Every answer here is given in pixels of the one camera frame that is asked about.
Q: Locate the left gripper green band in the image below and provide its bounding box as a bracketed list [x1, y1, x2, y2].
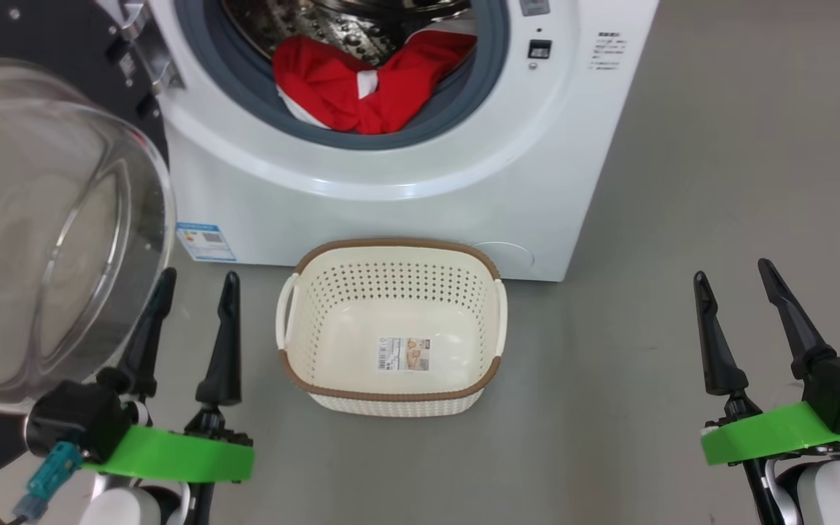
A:
[83, 267, 255, 484]

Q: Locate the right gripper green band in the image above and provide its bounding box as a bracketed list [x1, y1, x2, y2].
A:
[693, 258, 840, 467]

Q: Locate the black round glass washer door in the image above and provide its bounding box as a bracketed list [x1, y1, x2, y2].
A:
[0, 0, 176, 483]

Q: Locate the cream perforated basket brown rim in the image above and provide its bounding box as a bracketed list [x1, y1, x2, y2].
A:
[276, 238, 508, 418]

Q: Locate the printed instruction sticker label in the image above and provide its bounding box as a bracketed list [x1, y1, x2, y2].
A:
[377, 336, 432, 372]

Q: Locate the white front-load washing machine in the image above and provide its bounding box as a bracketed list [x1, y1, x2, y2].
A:
[147, 0, 660, 282]

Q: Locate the metal washer door hinge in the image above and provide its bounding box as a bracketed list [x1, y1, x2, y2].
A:
[103, 0, 186, 96]

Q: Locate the blue energy label sticker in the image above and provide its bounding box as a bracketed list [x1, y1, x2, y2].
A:
[176, 222, 237, 263]

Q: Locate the black text notice sticker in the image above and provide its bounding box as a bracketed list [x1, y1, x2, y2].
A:
[595, 31, 629, 74]

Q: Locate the teal cable connector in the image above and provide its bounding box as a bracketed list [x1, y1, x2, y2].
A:
[13, 441, 84, 522]

